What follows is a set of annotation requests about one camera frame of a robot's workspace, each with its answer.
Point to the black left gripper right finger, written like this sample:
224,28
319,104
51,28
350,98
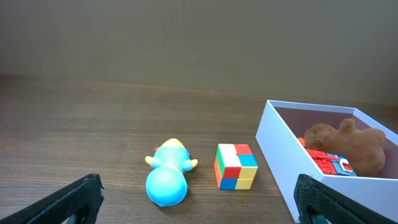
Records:
320,204

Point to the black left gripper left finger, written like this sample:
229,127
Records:
79,203

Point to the red toy truck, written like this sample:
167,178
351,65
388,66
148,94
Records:
331,164

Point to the brown plush toy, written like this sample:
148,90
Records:
362,148

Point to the colourful puzzle cube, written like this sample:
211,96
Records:
235,167

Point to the blue duck toy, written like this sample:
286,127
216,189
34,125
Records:
166,185

